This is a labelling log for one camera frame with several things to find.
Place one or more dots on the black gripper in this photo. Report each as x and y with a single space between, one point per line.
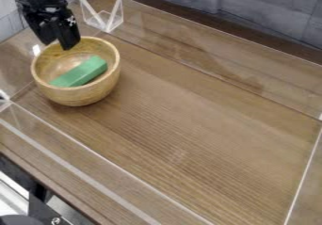
50 21

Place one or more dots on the green rectangular block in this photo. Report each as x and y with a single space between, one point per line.
90 68

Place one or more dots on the wooden bowl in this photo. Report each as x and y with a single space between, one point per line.
54 61

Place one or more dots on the clear acrylic corner bracket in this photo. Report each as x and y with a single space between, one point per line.
102 20

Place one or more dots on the clear acrylic wall panel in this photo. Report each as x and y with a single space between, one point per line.
102 191

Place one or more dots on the black metal bracket with bolt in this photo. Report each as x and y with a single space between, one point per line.
44 213

